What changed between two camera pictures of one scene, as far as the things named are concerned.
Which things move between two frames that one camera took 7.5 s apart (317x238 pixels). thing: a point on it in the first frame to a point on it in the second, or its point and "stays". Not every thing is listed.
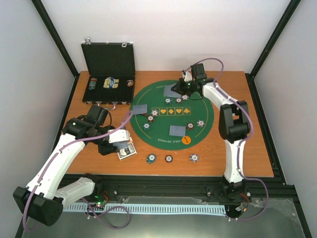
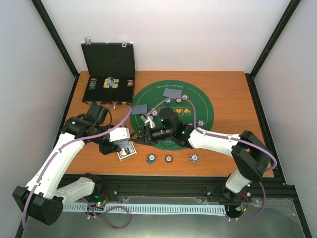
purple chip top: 184,97 stays
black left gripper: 105,150 stays
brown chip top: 179,100 stays
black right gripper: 178,88 to 144,131
